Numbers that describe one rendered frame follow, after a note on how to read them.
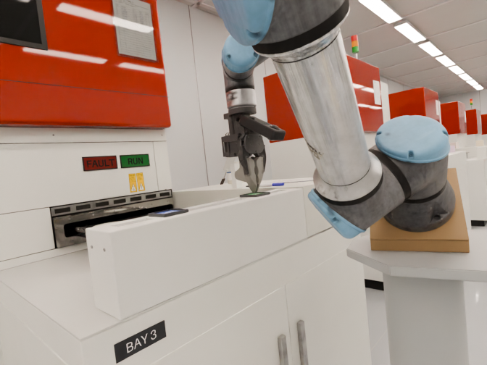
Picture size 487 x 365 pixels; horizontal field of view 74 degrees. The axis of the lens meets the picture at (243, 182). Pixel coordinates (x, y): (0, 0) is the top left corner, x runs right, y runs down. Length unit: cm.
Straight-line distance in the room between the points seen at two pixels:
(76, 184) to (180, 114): 226
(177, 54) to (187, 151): 97
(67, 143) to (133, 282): 71
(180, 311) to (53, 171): 69
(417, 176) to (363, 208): 11
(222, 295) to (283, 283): 21
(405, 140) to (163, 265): 47
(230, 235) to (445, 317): 47
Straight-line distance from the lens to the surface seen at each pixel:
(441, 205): 75
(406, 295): 80
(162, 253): 59
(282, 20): 35
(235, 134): 80
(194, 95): 349
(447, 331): 84
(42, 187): 115
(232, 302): 72
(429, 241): 78
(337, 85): 42
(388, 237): 78
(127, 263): 56
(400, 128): 65
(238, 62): 70
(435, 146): 62
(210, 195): 116
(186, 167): 327
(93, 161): 120
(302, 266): 92
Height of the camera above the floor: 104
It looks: 3 degrees down
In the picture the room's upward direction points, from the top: 6 degrees counter-clockwise
